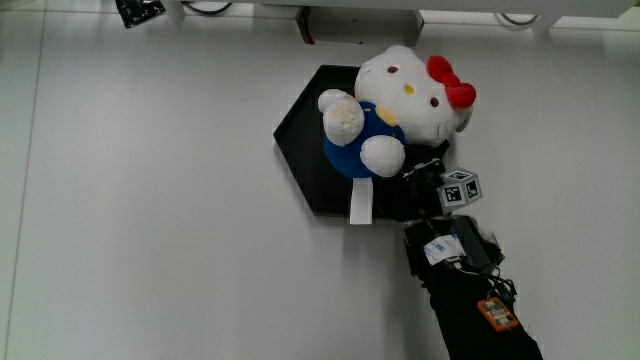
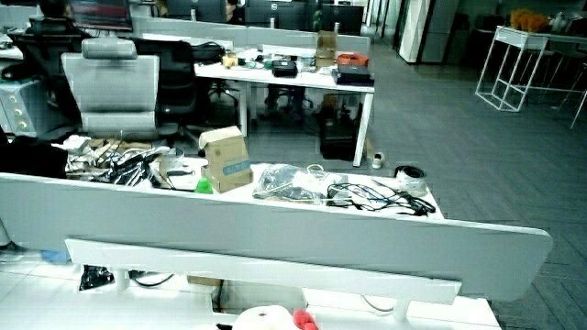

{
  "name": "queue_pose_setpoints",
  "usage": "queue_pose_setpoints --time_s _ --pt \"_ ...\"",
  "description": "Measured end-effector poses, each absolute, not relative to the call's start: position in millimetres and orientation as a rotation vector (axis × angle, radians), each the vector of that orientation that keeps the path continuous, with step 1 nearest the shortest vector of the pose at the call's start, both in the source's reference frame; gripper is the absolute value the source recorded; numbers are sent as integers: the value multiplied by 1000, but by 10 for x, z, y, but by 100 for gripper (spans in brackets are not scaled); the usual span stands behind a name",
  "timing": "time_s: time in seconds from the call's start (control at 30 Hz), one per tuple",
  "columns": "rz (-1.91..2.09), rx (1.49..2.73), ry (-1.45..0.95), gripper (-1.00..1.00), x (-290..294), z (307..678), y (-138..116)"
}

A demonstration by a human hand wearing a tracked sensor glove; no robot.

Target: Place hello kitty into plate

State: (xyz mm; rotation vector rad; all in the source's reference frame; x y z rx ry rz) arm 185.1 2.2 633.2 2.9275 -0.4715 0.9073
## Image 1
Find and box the person's right hand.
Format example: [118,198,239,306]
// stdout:
[373,158,484,223]

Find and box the white hello kitty plush toy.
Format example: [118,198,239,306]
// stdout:
[317,44,478,226]

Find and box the black hexagonal plate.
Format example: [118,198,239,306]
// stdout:
[272,64,451,219]

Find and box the person's right forearm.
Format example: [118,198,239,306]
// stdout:
[402,214,545,360]

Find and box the black marker board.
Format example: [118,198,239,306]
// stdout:
[115,0,167,30]

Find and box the white metal frame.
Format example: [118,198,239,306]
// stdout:
[160,0,640,37]

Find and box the black cable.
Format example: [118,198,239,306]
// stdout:
[497,12,541,27]
[181,0,235,17]

